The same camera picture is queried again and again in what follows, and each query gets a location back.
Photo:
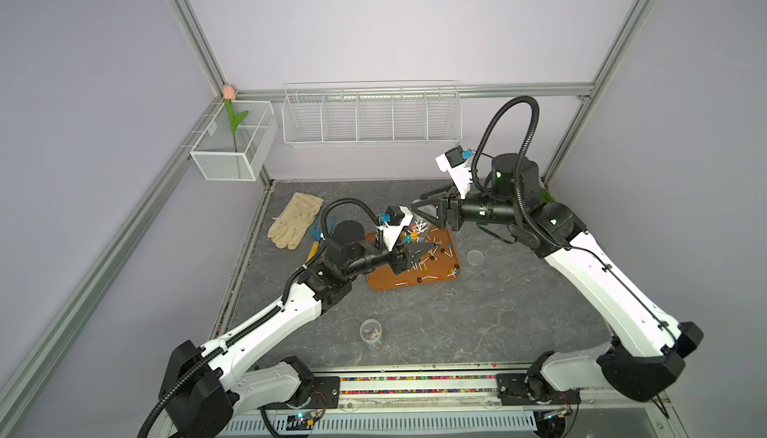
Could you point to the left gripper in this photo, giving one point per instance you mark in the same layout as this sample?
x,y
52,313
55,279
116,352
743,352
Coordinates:
x,y
406,258

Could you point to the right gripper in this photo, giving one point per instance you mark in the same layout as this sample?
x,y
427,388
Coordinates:
x,y
448,208

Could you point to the clear plastic jar lid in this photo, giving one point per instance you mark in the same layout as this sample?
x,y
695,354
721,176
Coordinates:
x,y
475,257

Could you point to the clear jar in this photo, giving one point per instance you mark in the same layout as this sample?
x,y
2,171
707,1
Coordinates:
x,y
371,332
419,230

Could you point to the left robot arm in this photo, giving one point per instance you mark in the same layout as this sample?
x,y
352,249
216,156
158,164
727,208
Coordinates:
x,y
350,247

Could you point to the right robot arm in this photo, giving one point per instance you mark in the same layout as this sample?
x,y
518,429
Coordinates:
x,y
648,346

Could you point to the orange wooden tray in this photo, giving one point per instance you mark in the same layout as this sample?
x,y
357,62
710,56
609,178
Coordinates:
x,y
443,264

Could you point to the blue garden hand rake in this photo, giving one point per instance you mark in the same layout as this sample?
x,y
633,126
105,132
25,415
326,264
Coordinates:
x,y
317,236

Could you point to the beige work glove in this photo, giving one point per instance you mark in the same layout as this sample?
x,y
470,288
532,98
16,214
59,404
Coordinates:
x,y
290,227

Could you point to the artificial pink tulip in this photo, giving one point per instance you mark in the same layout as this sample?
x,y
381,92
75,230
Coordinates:
x,y
235,118

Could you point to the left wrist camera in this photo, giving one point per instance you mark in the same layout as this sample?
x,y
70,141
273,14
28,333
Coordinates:
x,y
393,222

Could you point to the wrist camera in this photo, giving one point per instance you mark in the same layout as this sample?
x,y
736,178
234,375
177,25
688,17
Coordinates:
x,y
457,163
393,222

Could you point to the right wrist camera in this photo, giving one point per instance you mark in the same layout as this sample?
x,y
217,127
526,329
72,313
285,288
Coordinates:
x,y
457,163

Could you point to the white wire wall basket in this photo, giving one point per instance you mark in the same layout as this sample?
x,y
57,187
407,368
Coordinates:
x,y
372,113

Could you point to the white mesh wall box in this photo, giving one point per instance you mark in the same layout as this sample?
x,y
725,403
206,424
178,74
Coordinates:
x,y
213,151

